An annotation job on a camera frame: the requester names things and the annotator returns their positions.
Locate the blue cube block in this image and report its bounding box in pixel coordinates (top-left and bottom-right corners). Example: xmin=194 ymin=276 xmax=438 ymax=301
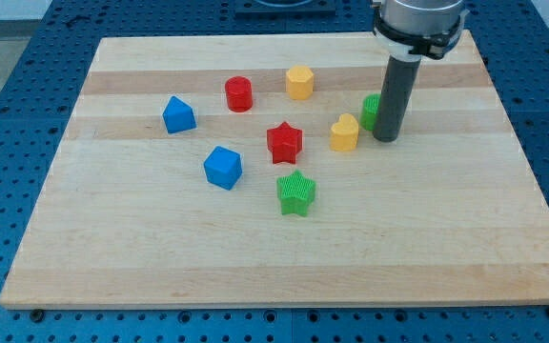
xmin=203 ymin=146 xmax=242 ymax=191

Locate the blue triangular prism block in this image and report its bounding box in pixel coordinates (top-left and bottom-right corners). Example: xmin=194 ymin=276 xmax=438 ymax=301
xmin=162 ymin=96 xmax=196 ymax=134

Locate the red star block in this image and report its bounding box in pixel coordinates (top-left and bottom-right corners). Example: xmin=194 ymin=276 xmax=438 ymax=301
xmin=266 ymin=121 xmax=303 ymax=164

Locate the yellow hexagon block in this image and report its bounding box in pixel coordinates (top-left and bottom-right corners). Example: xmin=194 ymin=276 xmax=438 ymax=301
xmin=285 ymin=65 xmax=315 ymax=100

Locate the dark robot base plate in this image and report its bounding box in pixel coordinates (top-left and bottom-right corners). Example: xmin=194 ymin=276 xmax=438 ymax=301
xmin=234 ymin=0 xmax=336 ymax=18

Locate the yellow heart block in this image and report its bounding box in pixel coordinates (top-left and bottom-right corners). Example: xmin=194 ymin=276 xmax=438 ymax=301
xmin=330 ymin=113 xmax=359 ymax=151

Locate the red cylinder block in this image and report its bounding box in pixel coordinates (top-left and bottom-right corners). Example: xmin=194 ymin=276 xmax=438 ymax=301
xmin=224 ymin=76 xmax=253 ymax=112

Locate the dark grey cylindrical pointer tool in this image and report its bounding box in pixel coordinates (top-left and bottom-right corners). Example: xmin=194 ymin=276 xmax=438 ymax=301
xmin=373 ymin=56 xmax=420 ymax=143

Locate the green cylinder block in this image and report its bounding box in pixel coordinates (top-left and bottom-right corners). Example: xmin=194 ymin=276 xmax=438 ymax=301
xmin=359 ymin=93 xmax=380 ymax=131

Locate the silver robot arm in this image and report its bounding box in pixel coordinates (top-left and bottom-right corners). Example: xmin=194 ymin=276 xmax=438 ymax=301
xmin=371 ymin=0 xmax=469 ymax=62

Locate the green star block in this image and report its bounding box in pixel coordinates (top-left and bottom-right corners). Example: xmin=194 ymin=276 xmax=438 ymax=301
xmin=276 ymin=170 xmax=316 ymax=217

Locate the wooden board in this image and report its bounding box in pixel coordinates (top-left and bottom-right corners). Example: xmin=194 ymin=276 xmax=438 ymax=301
xmin=0 ymin=32 xmax=549 ymax=310

